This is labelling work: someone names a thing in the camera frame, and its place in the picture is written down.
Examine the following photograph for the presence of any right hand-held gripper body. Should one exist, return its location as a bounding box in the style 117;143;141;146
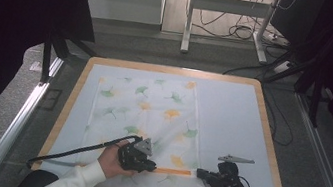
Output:
206;151;256;187

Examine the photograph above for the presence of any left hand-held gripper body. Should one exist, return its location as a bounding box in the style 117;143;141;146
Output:
115;133;156;175

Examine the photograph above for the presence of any white leaf print pillowcase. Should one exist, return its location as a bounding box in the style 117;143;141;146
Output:
73;65;224;187

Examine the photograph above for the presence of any person's left hand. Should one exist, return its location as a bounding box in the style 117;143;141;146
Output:
94;136;142;185

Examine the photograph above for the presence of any pale blue table mat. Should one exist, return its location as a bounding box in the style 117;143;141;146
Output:
38;54;296;187

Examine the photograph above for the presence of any wooden table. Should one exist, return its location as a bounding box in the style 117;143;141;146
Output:
27;46;311;187

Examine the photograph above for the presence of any person's dark clothing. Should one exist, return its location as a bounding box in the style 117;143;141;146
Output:
15;165;61;187

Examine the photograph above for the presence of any black metal stand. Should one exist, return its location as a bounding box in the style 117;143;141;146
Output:
37;28;100;92
255;0;333;132

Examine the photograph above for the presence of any white power strip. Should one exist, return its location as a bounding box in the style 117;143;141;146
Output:
263;30;291;48

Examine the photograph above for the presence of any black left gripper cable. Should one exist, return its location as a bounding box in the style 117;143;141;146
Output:
25;119;143;186

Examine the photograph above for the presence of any thin black floor cable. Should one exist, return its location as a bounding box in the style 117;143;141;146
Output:
256;87;301;149

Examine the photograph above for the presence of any tangle of black floor cables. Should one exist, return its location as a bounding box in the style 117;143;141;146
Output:
190;0;300;50

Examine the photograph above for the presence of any white metal desk frame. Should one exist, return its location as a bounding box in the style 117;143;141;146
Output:
178;0;278;67

